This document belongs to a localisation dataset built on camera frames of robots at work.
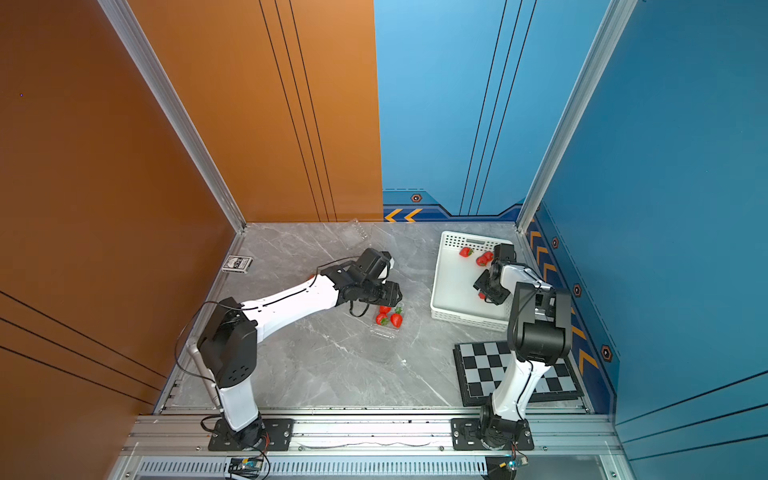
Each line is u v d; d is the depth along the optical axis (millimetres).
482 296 994
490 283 851
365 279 669
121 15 695
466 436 725
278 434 744
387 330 910
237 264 1054
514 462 698
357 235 1162
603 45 744
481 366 810
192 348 847
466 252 1085
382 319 913
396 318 914
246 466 719
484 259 1068
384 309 937
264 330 491
